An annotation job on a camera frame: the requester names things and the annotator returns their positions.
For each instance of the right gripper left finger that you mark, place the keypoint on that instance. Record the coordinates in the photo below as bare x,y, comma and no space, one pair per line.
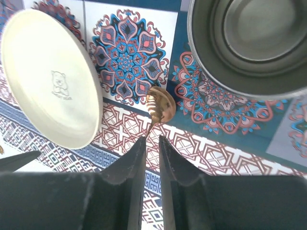
107,200

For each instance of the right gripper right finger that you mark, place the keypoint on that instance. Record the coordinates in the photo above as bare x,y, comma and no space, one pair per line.
194,200

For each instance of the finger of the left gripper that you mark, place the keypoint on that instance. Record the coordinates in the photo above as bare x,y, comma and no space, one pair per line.
13,163

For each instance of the cream plate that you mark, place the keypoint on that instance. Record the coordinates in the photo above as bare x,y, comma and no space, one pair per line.
52,78

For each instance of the copper spoon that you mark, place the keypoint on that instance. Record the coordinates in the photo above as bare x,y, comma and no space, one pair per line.
161,106

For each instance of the patterned cloth placemat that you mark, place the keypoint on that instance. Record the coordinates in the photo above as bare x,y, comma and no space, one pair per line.
218,132

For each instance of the metal cup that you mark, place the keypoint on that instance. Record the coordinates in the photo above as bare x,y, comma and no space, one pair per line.
252,48

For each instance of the gold fork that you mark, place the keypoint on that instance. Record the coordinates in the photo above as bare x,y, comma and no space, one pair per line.
1,150

